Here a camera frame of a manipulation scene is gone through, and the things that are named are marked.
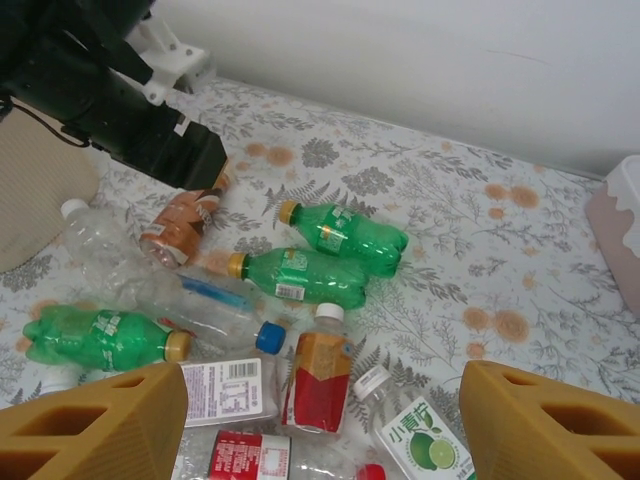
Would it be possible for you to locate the crushed clear bottle white cap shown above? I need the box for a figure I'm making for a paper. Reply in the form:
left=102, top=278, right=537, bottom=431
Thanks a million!
left=59, top=198, right=171, bottom=314

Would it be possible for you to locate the floral tablecloth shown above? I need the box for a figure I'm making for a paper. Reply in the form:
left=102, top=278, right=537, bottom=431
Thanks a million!
left=0, top=77, right=640, bottom=480

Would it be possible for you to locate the white pink tissue box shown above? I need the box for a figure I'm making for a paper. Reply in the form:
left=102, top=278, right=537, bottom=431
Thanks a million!
left=584, top=154, right=640, bottom=319

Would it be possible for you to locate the red orange tea bottle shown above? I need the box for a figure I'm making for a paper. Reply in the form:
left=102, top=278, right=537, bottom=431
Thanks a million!
left=280, top=302, right=356, bottom=436

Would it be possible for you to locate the lime juice bottle white cap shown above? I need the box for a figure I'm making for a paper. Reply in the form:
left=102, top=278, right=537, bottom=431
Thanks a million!
left=352, top=364, right=476, bottom=480

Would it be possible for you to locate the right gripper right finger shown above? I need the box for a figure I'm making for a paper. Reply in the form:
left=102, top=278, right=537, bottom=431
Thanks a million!
left=458, top=360, right=640, bottom=480

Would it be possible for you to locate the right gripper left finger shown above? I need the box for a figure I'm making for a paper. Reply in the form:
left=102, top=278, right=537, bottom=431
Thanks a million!
left=0, top=362, right=189, bottom=480

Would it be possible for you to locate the brown coffee drink bottle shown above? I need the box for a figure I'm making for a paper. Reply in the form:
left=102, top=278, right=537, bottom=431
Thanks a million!
left=138, top=169, right=235, bottom=271

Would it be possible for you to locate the red label bottle red cap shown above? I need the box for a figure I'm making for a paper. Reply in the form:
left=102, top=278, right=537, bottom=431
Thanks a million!
left=172, top=429, right=389, bottom=480

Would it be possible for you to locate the green soda bottle yellow cap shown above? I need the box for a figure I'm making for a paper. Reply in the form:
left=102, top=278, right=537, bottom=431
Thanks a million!
left=22, top=304, right=194, bottom=374
left=227, top=247, right=369, bottom=311
left=277, top=199, right=410, bottom=279

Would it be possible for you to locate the beige mesh waste bin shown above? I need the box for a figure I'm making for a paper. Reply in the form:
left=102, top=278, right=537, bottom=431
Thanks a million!
left=0, top=107, right=99, bottom=274

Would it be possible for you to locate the clear bottle blue strip label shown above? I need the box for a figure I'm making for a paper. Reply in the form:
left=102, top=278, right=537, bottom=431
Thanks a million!
left=134, top=272, right=289, bottom=354

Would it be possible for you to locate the clear bottle blue cap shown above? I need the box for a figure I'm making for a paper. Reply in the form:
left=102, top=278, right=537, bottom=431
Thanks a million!
left=179, top=355, right=281, bottom=429

